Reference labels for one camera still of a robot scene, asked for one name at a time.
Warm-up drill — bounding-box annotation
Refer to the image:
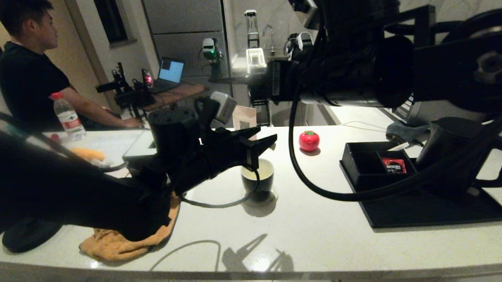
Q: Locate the clear water bottle red cap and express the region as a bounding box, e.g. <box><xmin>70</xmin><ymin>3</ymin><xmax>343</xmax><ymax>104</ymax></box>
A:
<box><xmin>49</xmin><ymin>91</ymin><xmax>87</xmax><ymax>142</ymax></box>

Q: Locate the tall clear blender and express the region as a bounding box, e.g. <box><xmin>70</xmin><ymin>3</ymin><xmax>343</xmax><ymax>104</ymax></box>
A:
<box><xmin>245</xmin><ymin>9</ymin><xmax>260</xmax><ymax>49</ymax></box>

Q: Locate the large black tray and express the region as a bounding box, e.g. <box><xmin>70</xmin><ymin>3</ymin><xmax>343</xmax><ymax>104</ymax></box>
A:
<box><xmin>339</xmin><ymin>153</ymin><xmax>502</xmax><ymax>230</ymax></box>

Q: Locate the black mug white inside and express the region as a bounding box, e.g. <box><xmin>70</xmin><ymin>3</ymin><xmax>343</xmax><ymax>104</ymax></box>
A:
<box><xmin>240</xmin><ymin>157</ymin><xmax>276</xmax><ymax>202</ymax></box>

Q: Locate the dark grey cloth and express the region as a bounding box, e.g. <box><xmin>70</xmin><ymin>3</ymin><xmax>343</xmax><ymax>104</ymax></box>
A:
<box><xmin>386</xmin><ymin>120</ymin><xmax>432</xmax><ymax>147</ymax></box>

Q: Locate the brown wooden desk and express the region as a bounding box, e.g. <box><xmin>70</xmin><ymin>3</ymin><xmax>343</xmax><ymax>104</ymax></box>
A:
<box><xmin>143</xmin><ymin>82</ymin><xmax>209</xmax><ymax>131</ymax></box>

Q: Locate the beige QR code sign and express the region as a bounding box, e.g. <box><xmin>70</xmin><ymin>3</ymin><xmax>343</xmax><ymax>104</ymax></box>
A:
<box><xmin>232</xmin><ymin>104</ymin><xmax>258</xmax><ymax>137</ymax></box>

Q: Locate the grey device green light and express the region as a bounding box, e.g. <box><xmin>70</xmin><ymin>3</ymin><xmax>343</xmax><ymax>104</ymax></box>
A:
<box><xmin>202</xmin><ymin>37</ymin><xmax>224</xmax><ymax>79</ymax></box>

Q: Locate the grey refrigerator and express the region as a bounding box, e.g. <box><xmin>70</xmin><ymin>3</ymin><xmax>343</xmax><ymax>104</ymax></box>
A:
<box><xmin>142</xmin><ymin>0</ymin><xmax>234</xmax><ymax>132</ymax></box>

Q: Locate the silver microwave oven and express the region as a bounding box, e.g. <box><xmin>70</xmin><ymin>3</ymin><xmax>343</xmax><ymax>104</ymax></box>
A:
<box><xmin>379</xmin><ymin>95</ymin><xmax>502</xmax><ymax>128</ymax></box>

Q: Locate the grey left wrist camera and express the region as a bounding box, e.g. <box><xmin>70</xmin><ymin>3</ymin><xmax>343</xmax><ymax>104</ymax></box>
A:
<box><xmin>209</xmin><ymin>91</ymin><xmax>238</xmax><ymax>124</ymax></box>

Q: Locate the black teleoperation rig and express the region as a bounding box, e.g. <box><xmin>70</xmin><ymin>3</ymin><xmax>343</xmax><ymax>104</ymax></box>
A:
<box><xmin>96</xmin><ymin>61</ymin><xmax>156</xmax><ymax>121</ymax></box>

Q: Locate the open black laptop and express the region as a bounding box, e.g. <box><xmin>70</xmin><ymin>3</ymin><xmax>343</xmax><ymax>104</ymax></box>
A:
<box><xmin>152</xmin><ymin>56</ymin><xmax>187</xmax><ymax>95</ymax></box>

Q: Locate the red tomato toy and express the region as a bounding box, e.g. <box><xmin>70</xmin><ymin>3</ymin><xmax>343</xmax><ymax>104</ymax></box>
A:
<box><xmin>298</xmin><ymin>130</ymin><xmax>321</xmax><ymax>153</ymax></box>

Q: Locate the black electric kettle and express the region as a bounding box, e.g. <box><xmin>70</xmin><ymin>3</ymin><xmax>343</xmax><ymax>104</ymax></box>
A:
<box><xmin>415</xmin><ymin>116</ymin><xmax>502</xmax><ymax>194</ymax></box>

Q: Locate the black white camera device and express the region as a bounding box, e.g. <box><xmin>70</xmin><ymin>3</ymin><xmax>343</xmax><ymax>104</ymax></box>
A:
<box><xmin>285</xmin><ymin>31</ymin><xmax>314</xmax><ymax>61</ymax></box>

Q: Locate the man in black shirt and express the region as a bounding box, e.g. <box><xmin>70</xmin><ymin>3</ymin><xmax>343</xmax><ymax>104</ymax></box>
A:
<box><xmin>0</xmin><ymin>0</ymin><xmax>144</xmax><ymax>134</ymax></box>

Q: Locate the white kitchen cabinet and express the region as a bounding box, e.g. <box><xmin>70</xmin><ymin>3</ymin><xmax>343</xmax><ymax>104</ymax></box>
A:
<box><xmin>300</xmin><ymin>105</ymin><xmax>339</xmax><ymax>127</ymax></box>

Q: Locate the chrome sink faucet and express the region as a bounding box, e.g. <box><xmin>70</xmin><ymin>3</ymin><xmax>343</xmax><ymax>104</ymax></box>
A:
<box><xmin>262</xmin><ymin>25</ymin><xmax>276</xmax><ymax>57</ymax></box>

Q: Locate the round black kettle base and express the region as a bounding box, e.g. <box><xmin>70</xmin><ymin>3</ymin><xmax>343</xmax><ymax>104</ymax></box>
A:
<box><xmin>1</xmin><ymin>217</ymin><xmax>66</xmax><ymax>254</ymax></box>

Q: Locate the red coffee sachet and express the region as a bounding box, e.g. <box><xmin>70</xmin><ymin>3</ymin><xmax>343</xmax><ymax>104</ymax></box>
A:
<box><xmin>381</xmin><ymin>157</ymin><xmax>407</xmax><ymax>175</ymax></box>

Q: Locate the yellow corn cob toy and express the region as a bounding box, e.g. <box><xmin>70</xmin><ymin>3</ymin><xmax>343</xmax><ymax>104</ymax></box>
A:
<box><xmin>69</xmin><ymin>147</ymin><xmax>106</xmax><ymax>163</ymax></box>

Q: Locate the black tissue box white lid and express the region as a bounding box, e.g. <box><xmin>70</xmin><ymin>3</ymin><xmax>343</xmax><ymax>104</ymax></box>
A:
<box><xmin>121</xmin><ymin>129</ymin><xmax>163</xmax><ymax>173</ymax></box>

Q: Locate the orange fluffy towel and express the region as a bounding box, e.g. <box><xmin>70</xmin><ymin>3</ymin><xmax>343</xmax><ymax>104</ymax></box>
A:
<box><xmin>78</xmin><ymin>194</ymin><xmax>183</xmax><ymax>263</ymax></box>

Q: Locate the black compartment box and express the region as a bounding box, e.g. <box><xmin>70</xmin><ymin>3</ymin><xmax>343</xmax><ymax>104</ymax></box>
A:
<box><xmin>342</xmin><ymin>140</ymin><xmax>420</xmax><ymax>192</ymax></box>

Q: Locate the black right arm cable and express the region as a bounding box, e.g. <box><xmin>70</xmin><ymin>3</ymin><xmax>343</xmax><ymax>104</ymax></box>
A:
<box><xmin>286</xmin><ymin>78</ymin><xmax>502</xmax><ymax>205</ymax></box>

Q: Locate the dark window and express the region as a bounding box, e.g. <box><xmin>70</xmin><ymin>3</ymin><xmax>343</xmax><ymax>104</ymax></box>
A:
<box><xmin>92</xmin><ymin>0</ymin><xmax>131</xmax><ymax>48</ymax></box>

